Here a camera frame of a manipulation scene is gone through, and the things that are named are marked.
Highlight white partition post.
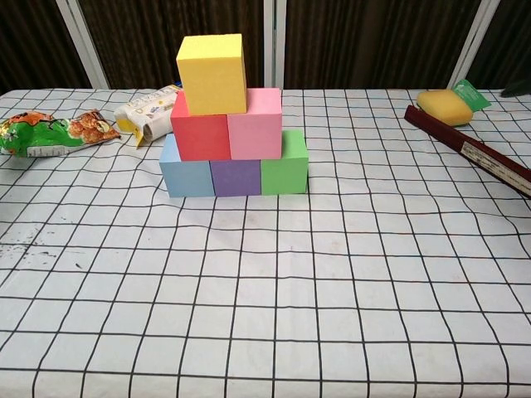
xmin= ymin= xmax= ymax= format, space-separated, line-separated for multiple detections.
xmin=263 ymin=0 xmax=287 ymax=90
xmin=57 ymin=0 xmax=111 ymax=90
xmin=451 ymin=0 xmax=497 ymax=90

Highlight red foam cube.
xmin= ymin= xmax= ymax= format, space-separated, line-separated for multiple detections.
xmin=169 ymin=90 xmax=232 ymax=163

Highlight yellow sponge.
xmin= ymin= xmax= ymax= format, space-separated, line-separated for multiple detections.
xmin=417 ymin=89 xmax=475 ymax=127

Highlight dark red long box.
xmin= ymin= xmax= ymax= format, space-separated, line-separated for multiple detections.
xmin=404 ymin=104 xmax=531 ymax=192

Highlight purple foam cube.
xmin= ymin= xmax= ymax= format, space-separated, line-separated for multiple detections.
xmin=209 ymin=158 xmax=263 ymax=197

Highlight pink foam cube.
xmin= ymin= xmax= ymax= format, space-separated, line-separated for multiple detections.
xmin=226 ymin=87 xmax=285 ymax=161

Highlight white snack package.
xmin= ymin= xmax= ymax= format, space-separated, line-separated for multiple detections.
xmin=113 ymin=84 xmax=184 ymax=149

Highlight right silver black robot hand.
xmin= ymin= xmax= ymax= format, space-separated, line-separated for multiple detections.
xmin=499 ymin=80 xmax=531 ymax=100

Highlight dark brown ribbed partition panel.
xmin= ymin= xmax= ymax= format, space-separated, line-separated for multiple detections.
xmin=0 ymin=0 xmax=95 ymax=95
xmin=468 ymin=0 xmax=531 ymax=90
xmin=284 ymin=0 xmax=478 ymax=90
xmin=78 ymin=0 xmax=266 ymax=90

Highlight green sachet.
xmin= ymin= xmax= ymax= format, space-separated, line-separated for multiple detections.
xmin=451 ymin=78 xmax=490 ymax=112

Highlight green foam cube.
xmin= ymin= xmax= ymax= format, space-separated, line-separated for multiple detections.
xmin=260 ymin=129 xmax=310 ymax=197

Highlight green orange snack bag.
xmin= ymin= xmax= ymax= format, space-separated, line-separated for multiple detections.
xmin=0 ymin=109 xmax=122 ymax=159

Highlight yellow foam cube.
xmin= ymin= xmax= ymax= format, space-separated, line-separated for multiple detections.
xmin=175 ymin=33 xmax=248 ymax=116

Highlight light blue foam cube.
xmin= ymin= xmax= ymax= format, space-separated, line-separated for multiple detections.
xmin=158 ymin=133 xmax=216 ymax=198

